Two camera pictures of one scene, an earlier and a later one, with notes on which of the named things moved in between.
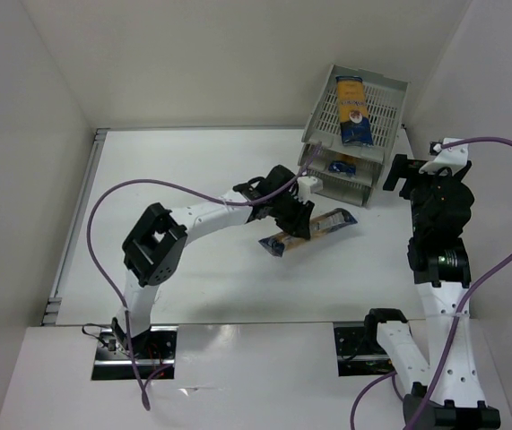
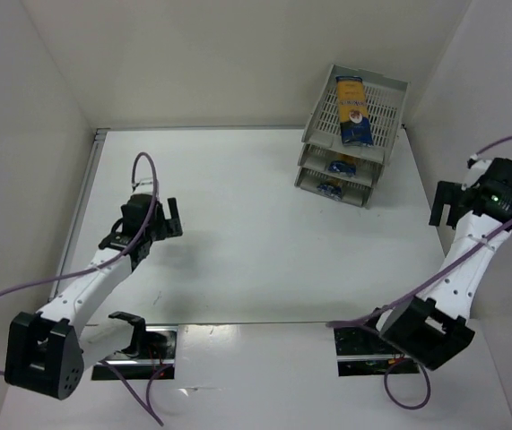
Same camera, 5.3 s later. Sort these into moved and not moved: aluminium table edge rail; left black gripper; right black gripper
Moved: right black gripper; left black gripper
Not moved: aluminium table edge rail
